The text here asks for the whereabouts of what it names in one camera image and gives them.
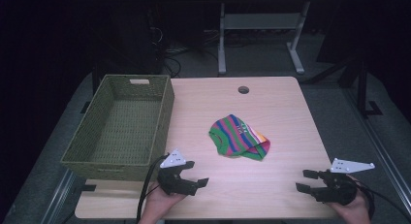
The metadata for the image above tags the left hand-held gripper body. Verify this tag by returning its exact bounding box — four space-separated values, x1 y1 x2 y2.
157 148 199 197

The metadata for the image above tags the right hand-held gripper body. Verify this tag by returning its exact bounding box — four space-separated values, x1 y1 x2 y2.
314 157 376 207

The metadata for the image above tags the striped knitted pet sweater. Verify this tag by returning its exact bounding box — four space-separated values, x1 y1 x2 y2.
208 113 271 162

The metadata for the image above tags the person's left hand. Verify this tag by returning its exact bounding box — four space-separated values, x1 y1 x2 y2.
143 182 187 217

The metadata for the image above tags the person's right hand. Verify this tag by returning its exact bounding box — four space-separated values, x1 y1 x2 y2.
326 175 372 224

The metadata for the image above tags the green woven basket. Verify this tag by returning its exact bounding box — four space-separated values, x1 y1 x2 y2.
60 74 175 182

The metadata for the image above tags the black metal stand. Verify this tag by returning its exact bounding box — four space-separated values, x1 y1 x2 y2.
337 57 384 117

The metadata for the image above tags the dark computer cabinet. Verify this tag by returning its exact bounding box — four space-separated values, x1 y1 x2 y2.
93 4 167 77

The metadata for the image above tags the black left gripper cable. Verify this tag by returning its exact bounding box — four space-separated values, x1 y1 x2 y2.
136 154 170 224

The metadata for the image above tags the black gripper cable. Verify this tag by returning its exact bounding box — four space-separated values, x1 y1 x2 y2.
354 179 411 220
136 154 170 224

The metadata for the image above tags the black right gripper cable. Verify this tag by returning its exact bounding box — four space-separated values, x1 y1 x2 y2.
354 179 411 220

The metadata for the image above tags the tangle of floor cables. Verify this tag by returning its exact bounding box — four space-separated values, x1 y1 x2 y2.
161 44 207 79

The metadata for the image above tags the grey metal desk frame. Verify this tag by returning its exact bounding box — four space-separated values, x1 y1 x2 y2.
217 0 312 76

